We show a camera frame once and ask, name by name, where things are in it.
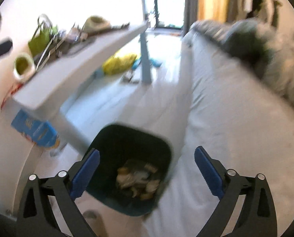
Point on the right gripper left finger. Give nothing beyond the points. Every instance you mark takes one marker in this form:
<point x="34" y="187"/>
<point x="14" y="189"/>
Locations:
<point x="35" y="216"/>

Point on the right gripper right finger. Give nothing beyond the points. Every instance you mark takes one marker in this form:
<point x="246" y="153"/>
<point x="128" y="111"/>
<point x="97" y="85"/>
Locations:
<point x="257" y="216"/>

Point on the black trash bin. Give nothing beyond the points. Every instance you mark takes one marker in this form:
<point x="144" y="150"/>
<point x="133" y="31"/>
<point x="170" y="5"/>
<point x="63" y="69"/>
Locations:
<point x="132" y="169"/>

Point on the green slipper near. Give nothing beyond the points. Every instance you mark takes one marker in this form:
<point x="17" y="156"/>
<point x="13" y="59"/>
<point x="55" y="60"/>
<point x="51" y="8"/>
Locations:
<point x="24" y="68"/>

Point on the green slipper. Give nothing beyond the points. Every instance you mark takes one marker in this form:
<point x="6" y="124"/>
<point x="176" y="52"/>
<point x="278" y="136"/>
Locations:
<point x="24" y="68"/>
<point x="95" y="24"/>

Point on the green gift bag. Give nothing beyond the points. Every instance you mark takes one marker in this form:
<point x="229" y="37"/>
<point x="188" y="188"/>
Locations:
<point x="44" y="32"/>

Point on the light blue side table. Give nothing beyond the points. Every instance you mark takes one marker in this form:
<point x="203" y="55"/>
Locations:
<point x="43" y="96"/>

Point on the blue cardboard box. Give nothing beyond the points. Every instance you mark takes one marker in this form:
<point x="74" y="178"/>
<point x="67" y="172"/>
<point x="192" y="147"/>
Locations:
<point x="39" y="132"/>

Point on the green slipper far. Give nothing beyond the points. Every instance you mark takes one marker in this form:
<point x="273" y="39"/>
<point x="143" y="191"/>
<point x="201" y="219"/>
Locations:
<point x="95" y="24"/>

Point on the yellow plastic bag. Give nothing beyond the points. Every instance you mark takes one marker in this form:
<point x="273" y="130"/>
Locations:
<point x="118" y="64"/>

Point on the bed with grey sheet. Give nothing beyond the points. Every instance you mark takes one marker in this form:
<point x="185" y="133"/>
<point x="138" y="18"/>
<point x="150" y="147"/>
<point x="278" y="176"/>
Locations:
<point x="239" y="122"/>

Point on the small grey toy on floor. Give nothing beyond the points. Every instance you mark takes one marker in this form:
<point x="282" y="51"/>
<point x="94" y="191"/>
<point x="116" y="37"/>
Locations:
<point x="129" y="78"/>

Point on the blue patterned fleece blanket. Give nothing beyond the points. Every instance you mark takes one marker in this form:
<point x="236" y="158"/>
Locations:
<point x="269" y="53"/>

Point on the grey curtain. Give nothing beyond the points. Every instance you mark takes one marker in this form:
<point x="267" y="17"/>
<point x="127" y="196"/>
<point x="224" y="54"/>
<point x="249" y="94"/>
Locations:
<point x="190" y="15"/>

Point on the hanging clothes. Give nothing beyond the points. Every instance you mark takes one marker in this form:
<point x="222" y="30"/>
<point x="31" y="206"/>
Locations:
<point x="266" y="11"/>

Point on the yellow curtain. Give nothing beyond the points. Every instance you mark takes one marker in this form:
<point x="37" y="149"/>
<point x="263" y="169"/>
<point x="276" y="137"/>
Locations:
<point x="212" y="0"/>

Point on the black wire rack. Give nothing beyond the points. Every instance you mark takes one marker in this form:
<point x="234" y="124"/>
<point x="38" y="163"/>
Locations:
<point x="59" y="45"/>

